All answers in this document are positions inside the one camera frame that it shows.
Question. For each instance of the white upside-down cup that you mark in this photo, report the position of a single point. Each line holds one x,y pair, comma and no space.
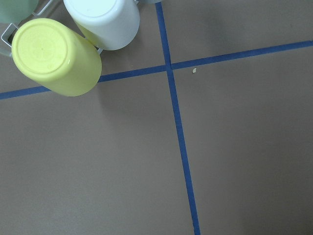
108,24

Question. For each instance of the yellow upside-down cup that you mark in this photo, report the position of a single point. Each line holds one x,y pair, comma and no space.
56,57

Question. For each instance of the green upside-down cup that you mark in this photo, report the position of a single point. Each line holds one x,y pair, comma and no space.
14,11

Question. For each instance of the white wire cup rack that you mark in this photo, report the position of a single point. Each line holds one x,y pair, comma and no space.
45,9

